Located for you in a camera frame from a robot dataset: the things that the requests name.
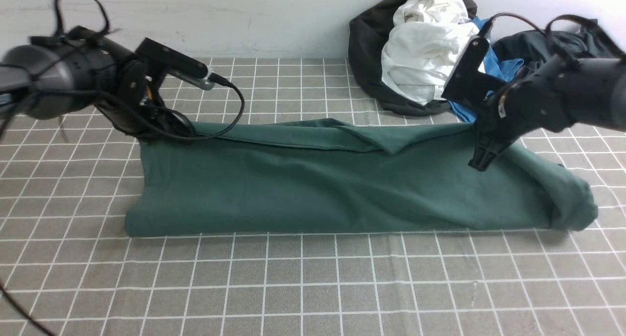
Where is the black camera cable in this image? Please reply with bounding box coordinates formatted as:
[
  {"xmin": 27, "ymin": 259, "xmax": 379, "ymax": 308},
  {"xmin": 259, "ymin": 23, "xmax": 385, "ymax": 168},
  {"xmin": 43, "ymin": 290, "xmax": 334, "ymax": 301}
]
[
  {"xmin": 482, "ymin": 12, "xmax": 626, "ymax": 63},
  {"xmin": 0, "ymin": 0, "xmax": 245, "ymax": 336}
]

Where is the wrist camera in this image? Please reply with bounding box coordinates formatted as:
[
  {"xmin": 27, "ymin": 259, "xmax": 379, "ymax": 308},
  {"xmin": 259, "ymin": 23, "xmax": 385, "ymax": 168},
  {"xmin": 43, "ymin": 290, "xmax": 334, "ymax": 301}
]
[
  {"xmin": 135, "ymin": 38, "xmax": 214, "ymax": 90},
  {"xmin": 441, "ymin": 36, "xmax": 499, "ymax": 114}
]

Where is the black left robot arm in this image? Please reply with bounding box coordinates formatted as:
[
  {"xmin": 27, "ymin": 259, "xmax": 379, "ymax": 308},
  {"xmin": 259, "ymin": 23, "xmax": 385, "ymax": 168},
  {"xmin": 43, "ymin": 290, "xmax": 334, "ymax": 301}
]
[{"xmin": 1, "ymin": 26, "xmax": 209, "ymax": 138}]

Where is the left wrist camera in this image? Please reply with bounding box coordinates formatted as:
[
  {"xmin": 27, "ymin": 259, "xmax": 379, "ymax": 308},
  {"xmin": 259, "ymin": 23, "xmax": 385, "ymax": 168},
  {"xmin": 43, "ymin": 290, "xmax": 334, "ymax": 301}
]
[{"xmin": 135, "ymin": 38, "xmax": 214, "ymax": 90}]

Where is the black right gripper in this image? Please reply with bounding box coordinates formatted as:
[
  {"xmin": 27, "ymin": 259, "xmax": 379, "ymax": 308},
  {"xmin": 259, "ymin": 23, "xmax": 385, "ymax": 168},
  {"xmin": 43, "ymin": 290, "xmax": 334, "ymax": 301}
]
[{"xmin": 469, "ymin": 79, "xmax": 543, "ymax": 172}]

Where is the blue shirt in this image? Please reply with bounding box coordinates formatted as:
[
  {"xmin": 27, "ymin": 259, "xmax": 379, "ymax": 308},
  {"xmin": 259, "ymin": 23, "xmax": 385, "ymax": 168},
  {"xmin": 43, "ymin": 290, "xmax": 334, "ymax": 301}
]
[{"xmin": 447, "ymin": 47, "xmax": 524, "ymax": 123}]

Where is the dark grey garment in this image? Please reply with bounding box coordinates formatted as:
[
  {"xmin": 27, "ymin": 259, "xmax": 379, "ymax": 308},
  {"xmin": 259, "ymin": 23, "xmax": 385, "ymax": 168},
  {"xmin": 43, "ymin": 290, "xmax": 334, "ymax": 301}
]
[{"xmin": 492, "ymin": 20, "xmax": 624, "ymax": 80}]

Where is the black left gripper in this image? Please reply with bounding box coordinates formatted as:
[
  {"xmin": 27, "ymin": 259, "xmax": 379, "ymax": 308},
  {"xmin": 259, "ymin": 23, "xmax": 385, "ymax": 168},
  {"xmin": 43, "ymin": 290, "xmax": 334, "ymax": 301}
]
[{"xmin": 95, "ymin": 57, "xmax": 196, "ymax": 140}]

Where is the black left camera cable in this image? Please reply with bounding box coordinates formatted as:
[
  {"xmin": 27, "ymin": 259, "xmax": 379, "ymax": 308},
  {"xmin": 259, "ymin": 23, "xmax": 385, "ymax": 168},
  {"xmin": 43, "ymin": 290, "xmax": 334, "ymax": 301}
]
[{"xmin": 0, "ymin": 0, "xmax": 245, "ymax": 336}]

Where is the black right camera cable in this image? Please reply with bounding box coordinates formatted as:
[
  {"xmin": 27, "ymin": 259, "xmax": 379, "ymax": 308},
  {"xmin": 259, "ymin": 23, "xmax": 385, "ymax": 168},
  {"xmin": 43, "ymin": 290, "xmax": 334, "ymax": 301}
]
[{"xmin": 482, "ymin": 12, "xmax": 626, "ymax": 63}]

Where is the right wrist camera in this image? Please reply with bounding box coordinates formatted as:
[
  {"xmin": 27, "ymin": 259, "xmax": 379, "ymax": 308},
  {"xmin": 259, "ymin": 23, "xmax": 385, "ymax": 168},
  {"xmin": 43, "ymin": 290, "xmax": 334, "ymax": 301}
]
[{"xmin": 441, "ymin": 36, "xmax": 499, "ymax": 114}]

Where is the green long-sleeved shirt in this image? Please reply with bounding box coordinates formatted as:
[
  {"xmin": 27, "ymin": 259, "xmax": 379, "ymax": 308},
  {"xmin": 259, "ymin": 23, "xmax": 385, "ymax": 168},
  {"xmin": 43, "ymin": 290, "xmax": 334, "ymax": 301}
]
[{"xmin": 125, "ymin": 118, "xmax": 599, "ymax": 237}]

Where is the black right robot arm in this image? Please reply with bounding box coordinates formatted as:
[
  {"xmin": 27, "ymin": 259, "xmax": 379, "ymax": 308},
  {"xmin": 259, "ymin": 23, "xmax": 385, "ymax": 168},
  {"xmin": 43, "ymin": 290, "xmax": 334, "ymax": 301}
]
[{"xmin": 469, "ymin": 57, "xmax": 626, "ymax": 171}]

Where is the white shirt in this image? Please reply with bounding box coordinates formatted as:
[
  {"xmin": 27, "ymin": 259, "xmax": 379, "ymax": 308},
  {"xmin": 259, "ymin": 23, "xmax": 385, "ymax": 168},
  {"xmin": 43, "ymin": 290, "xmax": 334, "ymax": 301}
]
[{"xmin": 381, "ymin": 0, "xmax": 479, "ymax": 106}]

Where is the grey checked tablecloth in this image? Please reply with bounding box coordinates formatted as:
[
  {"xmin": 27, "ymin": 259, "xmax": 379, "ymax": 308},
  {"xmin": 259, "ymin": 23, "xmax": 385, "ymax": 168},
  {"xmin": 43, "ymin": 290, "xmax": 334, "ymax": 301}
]
[{"xmin": 0, "ymin": 58, "xmax": 626, "ymax": 336}]

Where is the black garment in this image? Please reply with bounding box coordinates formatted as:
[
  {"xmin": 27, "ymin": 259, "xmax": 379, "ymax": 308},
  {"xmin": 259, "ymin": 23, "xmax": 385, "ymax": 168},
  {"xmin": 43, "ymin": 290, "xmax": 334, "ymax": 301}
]
[{"xmin": 348, "ymin": 0, "xmax": 478, "ymax": 117}]

